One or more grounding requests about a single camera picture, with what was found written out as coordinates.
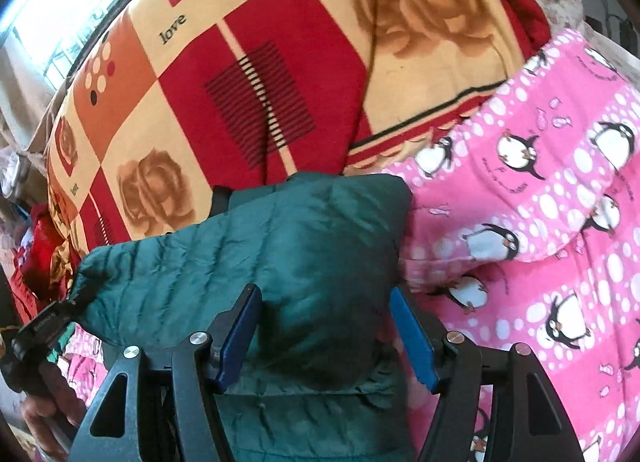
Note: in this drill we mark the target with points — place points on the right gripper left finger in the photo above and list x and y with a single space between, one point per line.
160 405

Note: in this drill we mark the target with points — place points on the red clothes pile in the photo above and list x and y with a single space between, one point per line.
44 269

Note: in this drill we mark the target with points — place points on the pink penguin bedsheet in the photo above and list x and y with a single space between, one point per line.
524 227

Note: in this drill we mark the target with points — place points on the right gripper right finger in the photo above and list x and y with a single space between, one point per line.
501 401

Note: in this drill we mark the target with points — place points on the red orange rose blanket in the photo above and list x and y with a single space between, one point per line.
177 97

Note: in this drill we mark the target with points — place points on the person's left hand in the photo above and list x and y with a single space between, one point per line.
36 410

